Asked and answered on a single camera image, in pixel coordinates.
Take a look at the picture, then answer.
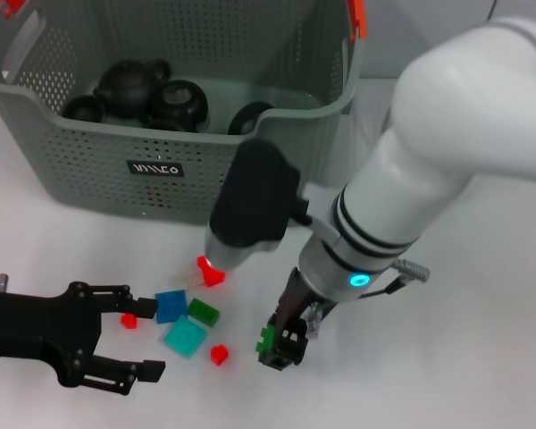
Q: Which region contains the blue building brick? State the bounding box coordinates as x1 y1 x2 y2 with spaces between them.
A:
155 289 187 324

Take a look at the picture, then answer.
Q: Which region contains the grey-green perforated storage bin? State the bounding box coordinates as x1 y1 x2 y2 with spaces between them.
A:
0 0 367 227

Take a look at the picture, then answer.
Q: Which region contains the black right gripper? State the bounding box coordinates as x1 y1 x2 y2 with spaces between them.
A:
258 267 336 370

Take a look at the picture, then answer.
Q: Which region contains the right gripper metal plug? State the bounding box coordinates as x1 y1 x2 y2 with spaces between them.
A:
306 303 322 341

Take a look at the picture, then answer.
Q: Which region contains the black clay teapot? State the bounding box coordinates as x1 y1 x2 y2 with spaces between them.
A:
92 59 173 120

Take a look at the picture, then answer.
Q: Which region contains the green rectangular building brick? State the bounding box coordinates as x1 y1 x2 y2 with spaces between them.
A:
186 298 220 328

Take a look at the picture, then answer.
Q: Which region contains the small black clay teacup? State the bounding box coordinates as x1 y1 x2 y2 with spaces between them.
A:
62 93 105 122

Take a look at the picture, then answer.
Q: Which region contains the teal square flat plate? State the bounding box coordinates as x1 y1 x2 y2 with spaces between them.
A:
163 315 206 358

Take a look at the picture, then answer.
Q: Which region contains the glass teacup with black holder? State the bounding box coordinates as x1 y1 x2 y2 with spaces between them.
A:
151 80 210 129
145 115 200 134
226 101 276 135

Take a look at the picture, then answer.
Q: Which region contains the large bright red brick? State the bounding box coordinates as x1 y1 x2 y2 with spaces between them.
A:
196 255 227 288

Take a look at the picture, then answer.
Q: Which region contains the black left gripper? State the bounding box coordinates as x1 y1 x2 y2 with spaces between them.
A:
0 281 166 397

